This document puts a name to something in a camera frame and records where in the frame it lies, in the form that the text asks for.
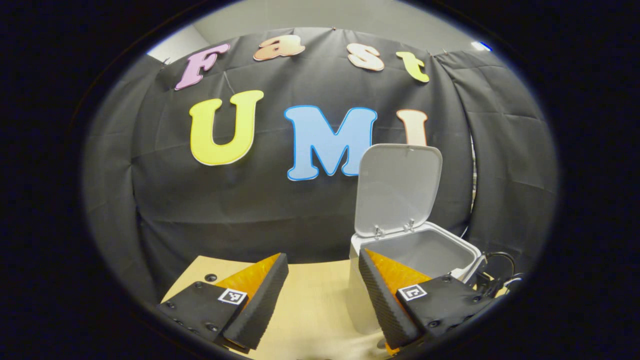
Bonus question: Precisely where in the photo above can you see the white desktop garbage bin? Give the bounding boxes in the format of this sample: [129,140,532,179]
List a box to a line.
[348,143,483,335]

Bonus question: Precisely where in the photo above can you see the black backdrop cloth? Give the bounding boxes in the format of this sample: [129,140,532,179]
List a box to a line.
[82,27,558,301]

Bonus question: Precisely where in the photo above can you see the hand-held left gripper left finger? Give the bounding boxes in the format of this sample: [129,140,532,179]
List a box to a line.
[156,252,290,351]

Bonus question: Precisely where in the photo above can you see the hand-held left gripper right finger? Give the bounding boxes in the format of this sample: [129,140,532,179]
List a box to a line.
[358,248,496,351]

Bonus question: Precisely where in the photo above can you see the black cable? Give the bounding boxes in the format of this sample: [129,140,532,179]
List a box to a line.
[477,251,523,298]

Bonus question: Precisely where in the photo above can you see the wooden desktop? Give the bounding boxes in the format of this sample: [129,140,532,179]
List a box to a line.
[160,255,506,360]

